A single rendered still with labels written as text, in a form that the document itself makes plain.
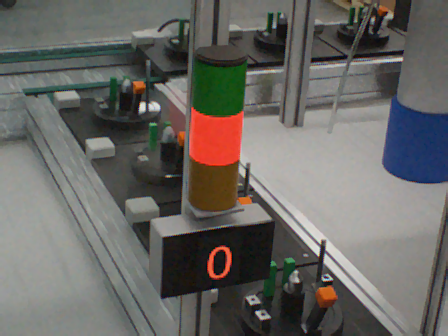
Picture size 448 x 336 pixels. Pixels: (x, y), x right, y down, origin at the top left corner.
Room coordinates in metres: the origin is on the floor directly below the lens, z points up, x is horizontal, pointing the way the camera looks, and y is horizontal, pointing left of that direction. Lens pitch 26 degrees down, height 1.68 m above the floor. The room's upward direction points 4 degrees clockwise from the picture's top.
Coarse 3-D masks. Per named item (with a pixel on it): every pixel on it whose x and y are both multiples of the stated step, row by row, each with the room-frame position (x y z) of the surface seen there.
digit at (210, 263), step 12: (204, 240) 0.75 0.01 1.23; (216, 240) 0.76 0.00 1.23; (228, 240) 0.76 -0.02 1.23; (240, 240) 0.77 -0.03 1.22; (204, 252) 0.75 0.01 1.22; (216, 252) 0.76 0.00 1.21; (228, 252) 0.76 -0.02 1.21; (240, 252) 0.77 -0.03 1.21; (204, 264) 0.75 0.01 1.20; (216, 264) 0.76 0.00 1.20; (228, 264) 0.76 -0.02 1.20; (204, 276) 0.75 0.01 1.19; (216, 276) 0.76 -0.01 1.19; (228, 276) 0.76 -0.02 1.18
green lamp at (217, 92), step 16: (208, 64) 0.76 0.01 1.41; (240, 64) 0.77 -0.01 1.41; (208, 80) 0.76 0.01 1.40; (224, 80) 0.76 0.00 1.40; (240, 80) 0.77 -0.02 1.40; (192, 96) 0.78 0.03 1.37; (208, 96) 0.76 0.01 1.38; (224, 96) 0.76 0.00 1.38; (240, 96) 0.77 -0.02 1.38; (208, 112) 0.76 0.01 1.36; (224, 112) 0.76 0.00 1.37; (240, 112) 0.77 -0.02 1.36
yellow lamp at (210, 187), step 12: (192, 168) 0.77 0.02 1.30; (204, 168) 0.76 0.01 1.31; (216, 168) 0.76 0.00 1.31; (228, 168) 0.76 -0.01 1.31; (192, 180) 0.77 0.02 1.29; (204, 180) 0.76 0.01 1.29; (216, 180) 0.76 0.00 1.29; (228, 180) 0.76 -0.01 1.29; (192, 192) 0.77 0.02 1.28; (204, 192) 0.76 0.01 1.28; (216, 192) 0.76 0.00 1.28; (228, 192) 0.76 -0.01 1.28; (192, 204) 0.77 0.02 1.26; (204, 204) 0.76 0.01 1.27; (216, 204) 0.76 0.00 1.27; (228, 204) 0.76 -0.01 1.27
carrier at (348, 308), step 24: (288, 264) 1.02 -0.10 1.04; (240, 288) 1.06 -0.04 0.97; (264, 288) 1.02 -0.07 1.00; (288, 288) 0.98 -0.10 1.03; (336, 288) 1.08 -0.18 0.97; (216, 312) 1.00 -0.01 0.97; (240, 312) 0.98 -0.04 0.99; (264, 312) 0.96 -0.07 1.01; (288, 312) 0.97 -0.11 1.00; (336, 312) 0.99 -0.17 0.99; (360, 312) 1.02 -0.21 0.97
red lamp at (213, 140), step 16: (192, 112) 0.77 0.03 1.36; (192, 128) 0.77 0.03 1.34; (208, 128) 0.76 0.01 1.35; (224, 128) 0.76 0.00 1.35; (240, 128) 0.77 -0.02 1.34; (192, 144) 0.77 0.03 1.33; (208, 144) 0.76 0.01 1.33; (224, 144) 0.76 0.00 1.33; (240, 144) 0.78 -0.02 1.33; (208, 160) 0.76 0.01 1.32; (224, 160) 0.76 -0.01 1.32
